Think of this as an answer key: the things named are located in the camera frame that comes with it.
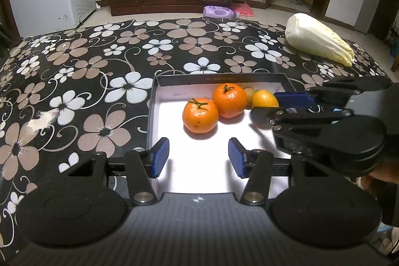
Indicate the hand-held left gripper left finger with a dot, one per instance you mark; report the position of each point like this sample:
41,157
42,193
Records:
160,157

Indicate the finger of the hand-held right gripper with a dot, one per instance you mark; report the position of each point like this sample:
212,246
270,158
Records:
296,117
293,99

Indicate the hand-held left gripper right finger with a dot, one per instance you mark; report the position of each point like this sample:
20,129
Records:
237,158

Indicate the yellow orange citrus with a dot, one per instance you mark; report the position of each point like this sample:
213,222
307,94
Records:
264,99

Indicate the black tray with white inside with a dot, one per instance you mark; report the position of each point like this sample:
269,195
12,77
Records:
199,166

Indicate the person's right hand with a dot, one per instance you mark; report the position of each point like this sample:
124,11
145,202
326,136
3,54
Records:
374,180

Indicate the orange tangerine with stem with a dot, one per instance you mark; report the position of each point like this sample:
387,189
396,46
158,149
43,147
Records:
200,116
229,100

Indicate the napa cabbage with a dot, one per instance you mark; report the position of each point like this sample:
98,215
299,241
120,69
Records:
314,35

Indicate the black floral tablecloth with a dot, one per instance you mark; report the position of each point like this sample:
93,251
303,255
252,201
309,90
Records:
93,82

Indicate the pink cloth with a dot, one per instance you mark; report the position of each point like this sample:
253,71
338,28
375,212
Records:
243,8

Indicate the purple detergent bottle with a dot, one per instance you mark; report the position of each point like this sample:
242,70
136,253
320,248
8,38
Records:
218,12

